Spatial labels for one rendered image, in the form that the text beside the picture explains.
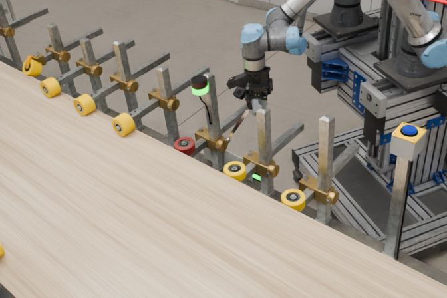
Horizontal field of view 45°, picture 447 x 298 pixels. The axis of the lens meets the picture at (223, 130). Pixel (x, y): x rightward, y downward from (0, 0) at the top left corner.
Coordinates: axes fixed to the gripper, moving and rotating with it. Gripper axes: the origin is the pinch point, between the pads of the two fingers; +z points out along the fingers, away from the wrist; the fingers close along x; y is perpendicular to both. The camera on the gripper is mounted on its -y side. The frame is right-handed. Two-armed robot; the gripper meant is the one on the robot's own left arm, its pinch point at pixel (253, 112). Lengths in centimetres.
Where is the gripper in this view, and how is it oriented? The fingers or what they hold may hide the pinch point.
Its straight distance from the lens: 202.2
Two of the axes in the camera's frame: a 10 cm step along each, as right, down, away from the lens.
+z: 1.0, 8.0, 5.9
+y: 9.3, 1.3, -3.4
